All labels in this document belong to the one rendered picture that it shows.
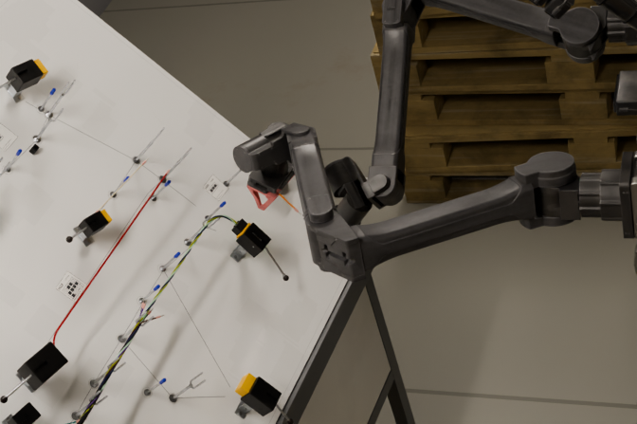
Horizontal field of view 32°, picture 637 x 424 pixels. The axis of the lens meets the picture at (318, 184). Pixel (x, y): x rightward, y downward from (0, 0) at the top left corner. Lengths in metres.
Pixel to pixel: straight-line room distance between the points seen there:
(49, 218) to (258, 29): 3.24
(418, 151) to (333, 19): 1.56
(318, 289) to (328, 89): 2.38
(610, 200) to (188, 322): 0.98
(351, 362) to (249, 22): 3.02
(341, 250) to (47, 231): 0.79
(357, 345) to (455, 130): 1.29
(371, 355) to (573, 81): 1.26
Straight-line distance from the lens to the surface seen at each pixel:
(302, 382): 2.45
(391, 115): 2.22
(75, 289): 2.28
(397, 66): 2.26
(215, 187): 2.53
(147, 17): 5.90
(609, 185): 1.79
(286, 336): 2.47
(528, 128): 3.83
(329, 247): 1.74
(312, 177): 1.95
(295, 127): 2.14
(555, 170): 1.81
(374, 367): 2.92
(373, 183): 2.16
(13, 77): 2.37
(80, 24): 2.61
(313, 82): 4.92
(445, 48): 3.67
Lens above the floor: 2.66
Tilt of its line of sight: 38 degrees down
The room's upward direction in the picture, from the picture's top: 18 degrees counter-clockwise
